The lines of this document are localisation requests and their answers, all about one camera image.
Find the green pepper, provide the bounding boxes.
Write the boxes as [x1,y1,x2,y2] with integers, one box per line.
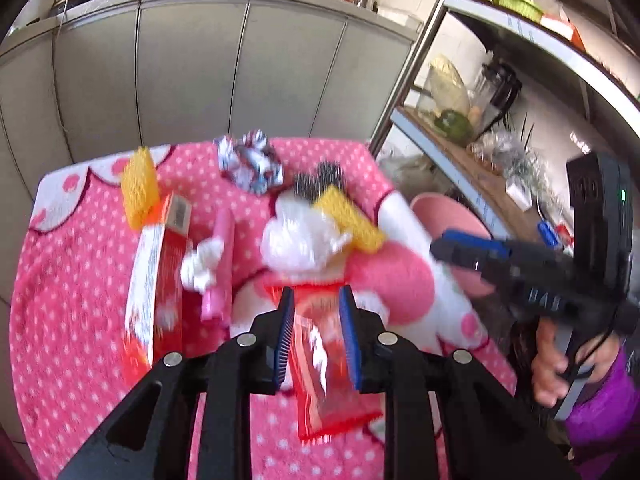
[435,110,473,142]

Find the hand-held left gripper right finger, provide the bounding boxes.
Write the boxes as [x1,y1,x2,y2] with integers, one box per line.
[339,285,581,480]

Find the person's right hand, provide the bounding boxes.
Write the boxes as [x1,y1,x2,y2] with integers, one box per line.
[531,317,621,408]

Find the silver foil wrapper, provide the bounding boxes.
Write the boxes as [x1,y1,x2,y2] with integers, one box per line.
[214,130,285,195]

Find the black blender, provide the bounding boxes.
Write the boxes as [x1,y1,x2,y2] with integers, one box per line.
[470,60,521,131]

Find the red transparent packet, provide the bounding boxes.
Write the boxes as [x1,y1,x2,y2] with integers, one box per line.
[265,280,386,443]

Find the pink polka dot blanket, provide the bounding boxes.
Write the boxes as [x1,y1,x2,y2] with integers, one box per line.
[10,137,518,480]

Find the crumpled grey plastic bag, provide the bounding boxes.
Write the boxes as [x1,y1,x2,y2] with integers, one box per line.
[380,154,437,196]

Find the white crumpled plastic bag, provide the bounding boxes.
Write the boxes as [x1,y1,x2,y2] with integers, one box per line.
[261,195,353,273]

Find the black hair brush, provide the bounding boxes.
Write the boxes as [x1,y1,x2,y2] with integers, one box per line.
[292,160,351,206]

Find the orange box on shelf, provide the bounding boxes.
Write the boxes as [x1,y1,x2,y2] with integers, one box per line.
[540,12,586,51]

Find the dark rice cooker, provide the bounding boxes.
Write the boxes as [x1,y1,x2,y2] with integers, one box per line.
[50,0,108,18]

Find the clear plastic bag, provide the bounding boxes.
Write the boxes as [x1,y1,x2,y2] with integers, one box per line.
[470,130,531,177]

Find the metal shelf rack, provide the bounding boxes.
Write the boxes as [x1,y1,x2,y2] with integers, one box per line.
[367,0,640,261]

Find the person's right forearm purple sleeve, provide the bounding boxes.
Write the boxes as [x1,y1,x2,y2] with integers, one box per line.
[567,345,640,480]

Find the green plastic basket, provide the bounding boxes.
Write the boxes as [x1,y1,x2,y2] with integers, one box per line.
[492,0,543,23]

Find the small white box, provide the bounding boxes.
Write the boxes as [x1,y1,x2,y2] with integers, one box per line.
[506,177,533,211]

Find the small blue packet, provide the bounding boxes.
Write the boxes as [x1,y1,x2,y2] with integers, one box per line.
[537,220,561,249]

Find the white tray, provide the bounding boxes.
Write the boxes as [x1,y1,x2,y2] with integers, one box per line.
[379,7,423,29]

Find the pink plastic bin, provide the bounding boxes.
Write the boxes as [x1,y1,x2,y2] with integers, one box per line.
[410,192,498,306]

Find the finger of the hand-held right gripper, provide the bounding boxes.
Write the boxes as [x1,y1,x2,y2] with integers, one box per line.
[431,240,506,283]
[442,229,508,256]

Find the pink tube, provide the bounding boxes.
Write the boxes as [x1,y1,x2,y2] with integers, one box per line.
[200,208,236,322]

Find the grey kitchen cabinet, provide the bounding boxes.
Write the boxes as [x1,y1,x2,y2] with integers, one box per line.
[0,0,426,261]

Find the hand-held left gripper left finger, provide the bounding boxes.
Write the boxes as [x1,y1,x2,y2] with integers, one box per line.
[57,287,296,480]

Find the red and white toothpaste box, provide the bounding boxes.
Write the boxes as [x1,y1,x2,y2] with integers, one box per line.
[122,192,193,381]

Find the yellow sponge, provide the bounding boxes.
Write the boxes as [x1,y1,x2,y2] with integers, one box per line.
[121,146,161,232]
[317,185,387,253]

